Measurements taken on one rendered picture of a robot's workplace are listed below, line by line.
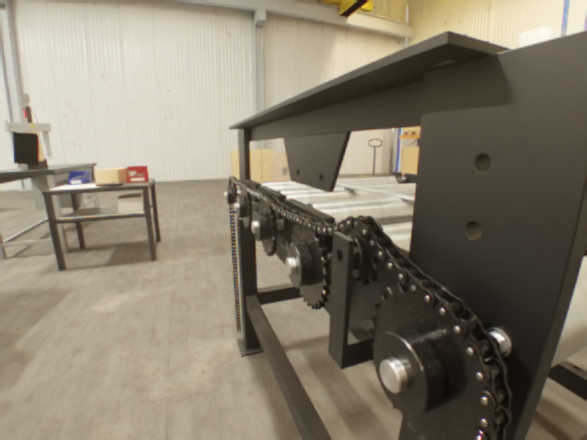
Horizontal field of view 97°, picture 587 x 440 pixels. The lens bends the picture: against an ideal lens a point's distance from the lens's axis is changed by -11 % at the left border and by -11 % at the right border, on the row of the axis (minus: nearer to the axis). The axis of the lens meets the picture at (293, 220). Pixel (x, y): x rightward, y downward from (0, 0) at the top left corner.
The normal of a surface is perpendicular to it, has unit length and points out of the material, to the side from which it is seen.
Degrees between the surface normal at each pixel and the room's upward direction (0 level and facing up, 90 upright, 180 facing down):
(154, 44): 90
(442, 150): 90
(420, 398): 90
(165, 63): 90
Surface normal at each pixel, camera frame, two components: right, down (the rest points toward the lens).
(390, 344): -0.94, 0.08
